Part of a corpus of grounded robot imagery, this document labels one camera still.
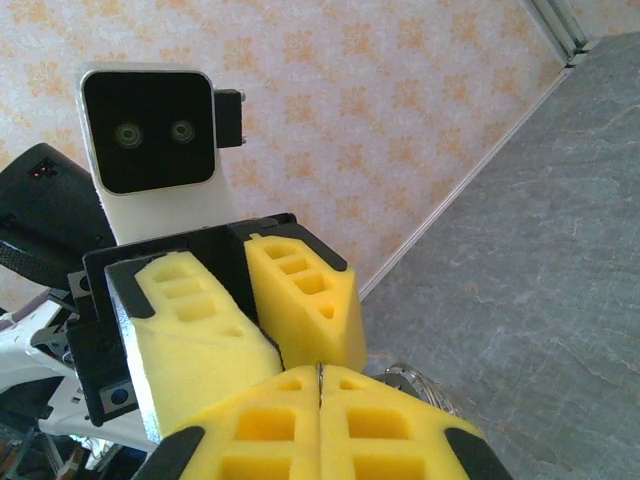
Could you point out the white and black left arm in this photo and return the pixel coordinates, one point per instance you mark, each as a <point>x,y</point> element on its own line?
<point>20,350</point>

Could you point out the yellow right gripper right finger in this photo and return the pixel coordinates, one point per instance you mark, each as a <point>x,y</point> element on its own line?
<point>400,430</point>

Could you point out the silver metal split keyring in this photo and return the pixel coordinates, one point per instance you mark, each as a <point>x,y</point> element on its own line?
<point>319,385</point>

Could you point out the aluminium frame post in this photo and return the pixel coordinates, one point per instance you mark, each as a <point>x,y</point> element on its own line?
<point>562,25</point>

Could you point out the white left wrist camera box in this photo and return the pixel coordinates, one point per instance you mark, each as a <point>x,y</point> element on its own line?
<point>150,130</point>

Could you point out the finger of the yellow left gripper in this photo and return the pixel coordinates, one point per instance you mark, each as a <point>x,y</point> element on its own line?
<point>305,330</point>
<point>200,360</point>

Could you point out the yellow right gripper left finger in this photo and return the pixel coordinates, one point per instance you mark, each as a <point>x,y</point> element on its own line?
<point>240,430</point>

